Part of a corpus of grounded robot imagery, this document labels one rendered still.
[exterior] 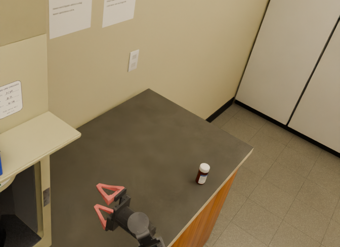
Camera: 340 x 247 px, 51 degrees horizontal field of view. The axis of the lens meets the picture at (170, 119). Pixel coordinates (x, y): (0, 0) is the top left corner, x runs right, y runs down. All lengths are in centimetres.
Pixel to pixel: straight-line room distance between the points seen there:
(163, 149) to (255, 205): 141
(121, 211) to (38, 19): 56
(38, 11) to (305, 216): 267
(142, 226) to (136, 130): 89
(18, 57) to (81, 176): 83
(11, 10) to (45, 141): 28
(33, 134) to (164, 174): 85
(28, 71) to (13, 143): 16
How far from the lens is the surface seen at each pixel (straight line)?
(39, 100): 87
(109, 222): 107
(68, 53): 153
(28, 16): 76
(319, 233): 304
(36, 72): 83
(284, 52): 355
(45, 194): 110
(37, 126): 86
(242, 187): 303
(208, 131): 188
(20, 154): 80
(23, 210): 125
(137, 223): 95
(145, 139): 172
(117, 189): 104
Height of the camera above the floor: 206
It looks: 36 degrees down
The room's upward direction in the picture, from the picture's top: 13 degrees clockwise
